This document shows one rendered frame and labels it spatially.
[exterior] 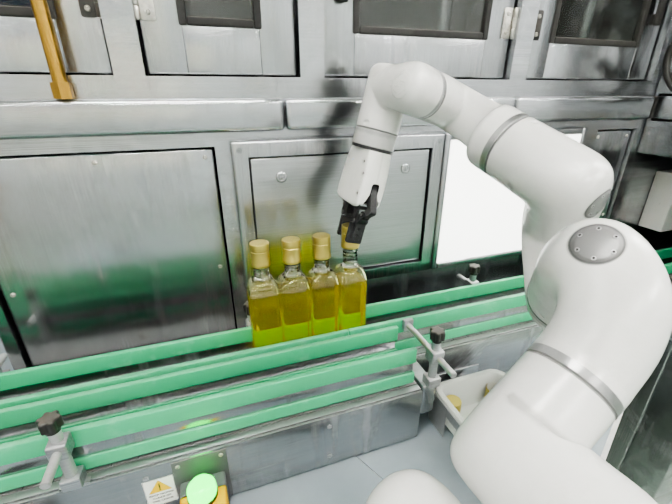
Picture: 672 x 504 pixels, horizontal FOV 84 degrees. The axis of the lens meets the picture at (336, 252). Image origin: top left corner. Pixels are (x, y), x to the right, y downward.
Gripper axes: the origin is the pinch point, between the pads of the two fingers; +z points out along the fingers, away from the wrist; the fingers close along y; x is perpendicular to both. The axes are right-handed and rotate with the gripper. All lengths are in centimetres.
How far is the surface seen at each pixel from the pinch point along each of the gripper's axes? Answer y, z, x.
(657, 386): 14, 32, 107
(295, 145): -12.3, -12.0, -10.3
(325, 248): 1.6, 3.9, -4.8
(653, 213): -10, -16, 107
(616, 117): -11, -38, 74
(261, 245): 1.0, 4.8, -16.4
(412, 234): -12.4, 2.5, 23.0
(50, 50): -14, -18, -50
